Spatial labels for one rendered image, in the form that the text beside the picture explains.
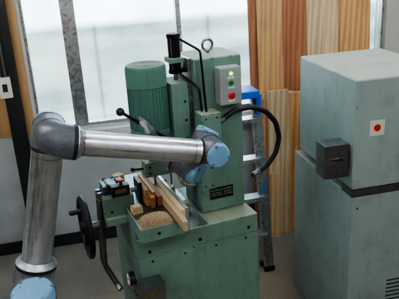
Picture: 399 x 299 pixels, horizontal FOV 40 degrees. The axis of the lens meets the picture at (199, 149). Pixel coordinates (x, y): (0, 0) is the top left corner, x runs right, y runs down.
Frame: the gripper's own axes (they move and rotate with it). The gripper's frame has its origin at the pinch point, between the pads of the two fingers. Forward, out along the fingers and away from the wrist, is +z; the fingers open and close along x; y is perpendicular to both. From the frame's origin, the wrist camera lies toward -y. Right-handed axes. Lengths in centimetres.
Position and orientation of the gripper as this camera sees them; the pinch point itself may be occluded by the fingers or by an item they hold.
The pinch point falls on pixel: (130, 132)
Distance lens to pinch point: 226.8
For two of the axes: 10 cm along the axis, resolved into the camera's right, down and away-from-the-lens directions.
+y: -3.8, -0.7, -9.2
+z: -8.0, -4.6, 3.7
